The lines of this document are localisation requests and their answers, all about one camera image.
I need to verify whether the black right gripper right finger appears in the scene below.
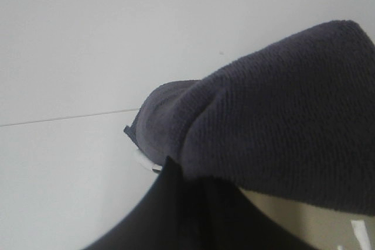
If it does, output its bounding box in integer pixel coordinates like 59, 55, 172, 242
204, 179, 314, 249

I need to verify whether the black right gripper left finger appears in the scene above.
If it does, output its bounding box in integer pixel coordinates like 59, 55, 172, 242
87, 159, 207, 249

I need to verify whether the dark grey towel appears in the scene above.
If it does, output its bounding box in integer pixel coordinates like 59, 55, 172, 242
124, 20, 374, 215

